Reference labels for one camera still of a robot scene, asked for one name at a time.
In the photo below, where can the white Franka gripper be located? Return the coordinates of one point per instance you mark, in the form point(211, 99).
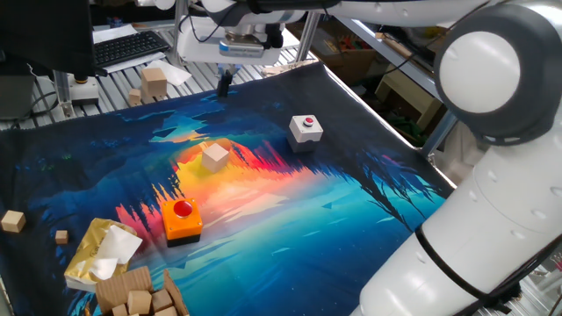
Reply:
point(202, 46)

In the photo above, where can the light wooden cube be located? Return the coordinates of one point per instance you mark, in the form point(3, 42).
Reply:
point(215, 159)

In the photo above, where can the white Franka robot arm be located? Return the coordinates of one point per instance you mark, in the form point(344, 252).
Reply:
point(483, 219)

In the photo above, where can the large wooden block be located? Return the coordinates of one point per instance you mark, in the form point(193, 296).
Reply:
point(153, 82)

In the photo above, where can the small wooden block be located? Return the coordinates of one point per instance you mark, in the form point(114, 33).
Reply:
point(119, 310)
point(167, 312)
point(134, 96)
point(161, 299)
point(139, 302)

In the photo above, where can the white paper sheet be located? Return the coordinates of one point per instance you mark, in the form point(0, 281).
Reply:
point(112, 33)
point(136, 63)
point(175, 74)

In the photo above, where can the white grey push-button box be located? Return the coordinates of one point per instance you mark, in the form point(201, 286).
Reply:
point(303, 134)

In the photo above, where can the black keyboard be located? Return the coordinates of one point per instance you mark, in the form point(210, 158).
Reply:
point(127, 47)

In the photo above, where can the small blue object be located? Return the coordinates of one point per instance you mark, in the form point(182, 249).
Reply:
point(115, 22)

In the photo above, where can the brown carton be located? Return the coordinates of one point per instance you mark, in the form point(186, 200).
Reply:
point(351, 61)

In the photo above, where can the orange push-button box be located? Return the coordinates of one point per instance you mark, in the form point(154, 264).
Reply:
point(184, 226)

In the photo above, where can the colourful landscape print mat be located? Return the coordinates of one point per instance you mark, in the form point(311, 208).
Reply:
point(285, 246)

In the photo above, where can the beige wooden stool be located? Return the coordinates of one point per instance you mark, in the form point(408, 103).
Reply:
point(404, 94)

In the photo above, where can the black monitor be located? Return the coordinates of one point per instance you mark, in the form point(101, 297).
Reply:
point(44, 30)

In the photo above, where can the gold tissue pack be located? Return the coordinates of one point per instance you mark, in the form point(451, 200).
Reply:
point(88, 259)

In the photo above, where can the tiny wooden cube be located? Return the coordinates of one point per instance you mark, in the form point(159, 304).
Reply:
point(61, 237)

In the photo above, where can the open cardboard box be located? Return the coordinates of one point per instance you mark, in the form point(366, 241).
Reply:
point(118, 285)

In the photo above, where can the aluminium profile post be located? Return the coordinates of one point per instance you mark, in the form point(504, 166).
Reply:
point(439, 131)
point(179, 11)
point(307, 35)
point(63, 94)

